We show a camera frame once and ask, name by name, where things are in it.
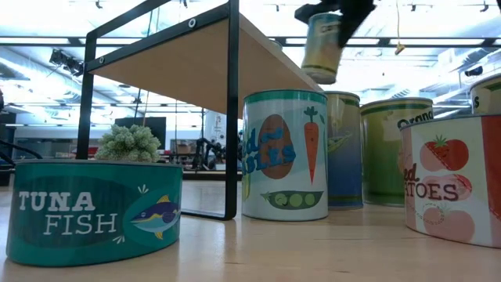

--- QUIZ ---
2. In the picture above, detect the black ceiling-mounted device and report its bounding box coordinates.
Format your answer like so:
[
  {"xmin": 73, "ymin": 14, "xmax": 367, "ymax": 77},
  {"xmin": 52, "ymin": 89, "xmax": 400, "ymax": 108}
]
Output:
[{"xmin": 49, "ymin": 49, "xmax": 85, "ymax": 78}]

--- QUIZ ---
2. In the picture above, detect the artificial green potted plant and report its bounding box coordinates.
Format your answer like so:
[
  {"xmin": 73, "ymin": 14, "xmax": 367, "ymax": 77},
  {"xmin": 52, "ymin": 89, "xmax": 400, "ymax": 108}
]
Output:
[{"xmin": 95, "ymin": 124, "xmax": 162, "ymax": 164}]

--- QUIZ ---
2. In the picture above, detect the hanging cord with yellow plug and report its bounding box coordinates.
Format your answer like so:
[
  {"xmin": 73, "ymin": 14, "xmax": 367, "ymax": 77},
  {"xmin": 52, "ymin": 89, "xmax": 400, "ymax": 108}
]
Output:
[{"xmin": 394, "ymin": 0, "xmax": 406, "ymax": 56}]

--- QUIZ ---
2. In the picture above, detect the wooden ramp board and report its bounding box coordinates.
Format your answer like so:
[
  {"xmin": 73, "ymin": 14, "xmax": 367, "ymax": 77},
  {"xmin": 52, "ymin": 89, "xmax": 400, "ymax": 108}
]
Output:
[{"xmin": 76, "ymin": 0, "xmax": 324, "ymax": 221}]

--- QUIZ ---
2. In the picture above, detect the pink tomatoes can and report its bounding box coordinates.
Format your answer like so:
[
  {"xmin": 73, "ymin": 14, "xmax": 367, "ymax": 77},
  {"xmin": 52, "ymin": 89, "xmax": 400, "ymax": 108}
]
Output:
[{"xmin": 399, "ymin": 113, "xmax": 501, "ymax": 250}]

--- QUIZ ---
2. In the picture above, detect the green peas can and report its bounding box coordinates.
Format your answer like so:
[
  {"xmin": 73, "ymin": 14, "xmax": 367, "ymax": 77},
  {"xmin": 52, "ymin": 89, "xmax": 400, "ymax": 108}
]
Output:
[{"xmin": 359, "ymin": 96, "xmax": 434, "ymax": 208}]

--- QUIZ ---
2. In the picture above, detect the yellow carrots can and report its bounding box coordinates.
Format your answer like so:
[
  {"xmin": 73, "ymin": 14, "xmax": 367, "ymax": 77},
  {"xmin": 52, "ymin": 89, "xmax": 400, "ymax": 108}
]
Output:
[{"xmin": 300, "ymin": 11, "xmax": 345, "ymax": 85}]

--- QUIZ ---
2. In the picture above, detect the cream green-banded can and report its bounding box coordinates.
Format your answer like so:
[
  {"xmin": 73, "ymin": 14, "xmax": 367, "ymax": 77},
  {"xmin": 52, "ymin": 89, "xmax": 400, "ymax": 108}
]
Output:
[{"xmin": 469, "ymin": 74, "xmax": 501, "ymax": 115}]

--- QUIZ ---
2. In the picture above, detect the teal tuna fish can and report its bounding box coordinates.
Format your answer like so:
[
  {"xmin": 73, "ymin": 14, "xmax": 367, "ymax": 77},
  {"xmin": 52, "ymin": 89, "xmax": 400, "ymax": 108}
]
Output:
[{"xmin": 5, "ymin": 158, "xmax": 184, "ymax": 268}]

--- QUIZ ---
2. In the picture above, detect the dark display screen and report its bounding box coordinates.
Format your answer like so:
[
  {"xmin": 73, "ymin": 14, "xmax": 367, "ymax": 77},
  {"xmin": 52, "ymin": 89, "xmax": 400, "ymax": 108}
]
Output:
[{"xmin": 114, "ymin": 116, "xmax": 168, "ymax": 139}]

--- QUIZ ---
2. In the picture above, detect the white mixed vegetables can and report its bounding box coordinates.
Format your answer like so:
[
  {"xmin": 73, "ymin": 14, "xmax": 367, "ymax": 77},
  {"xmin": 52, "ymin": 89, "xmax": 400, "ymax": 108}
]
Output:
[{"xmin": 241, "ymin": 89, "xmax": 330, "ymax": 222}]

